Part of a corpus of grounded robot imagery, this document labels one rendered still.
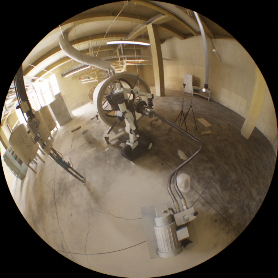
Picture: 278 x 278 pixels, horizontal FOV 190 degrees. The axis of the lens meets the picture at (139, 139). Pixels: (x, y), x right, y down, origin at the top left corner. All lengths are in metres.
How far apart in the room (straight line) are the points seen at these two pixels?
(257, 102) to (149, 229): 4.97
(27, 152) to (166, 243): 4.71
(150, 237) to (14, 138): 4.79
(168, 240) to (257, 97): 4.82
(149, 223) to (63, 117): 7.68
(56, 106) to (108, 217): 7.37
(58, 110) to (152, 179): 7.44
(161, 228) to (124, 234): 0.96
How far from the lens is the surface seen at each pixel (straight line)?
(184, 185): 1.69
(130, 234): 1.66
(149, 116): 1.61
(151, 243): 1.11
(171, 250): 0.93
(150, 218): 1.03
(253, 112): 4.73
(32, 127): 1.40
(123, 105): 1.11
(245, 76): 9.17
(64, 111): 7.48
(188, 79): 8.88
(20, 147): 4.58
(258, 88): 4.77
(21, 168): 7.46
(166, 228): 0.83
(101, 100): 2.15
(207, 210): 1.88
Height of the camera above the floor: 1.55
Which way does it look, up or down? 42 degrees down
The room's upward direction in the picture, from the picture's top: 10 degrees counter-clockwise
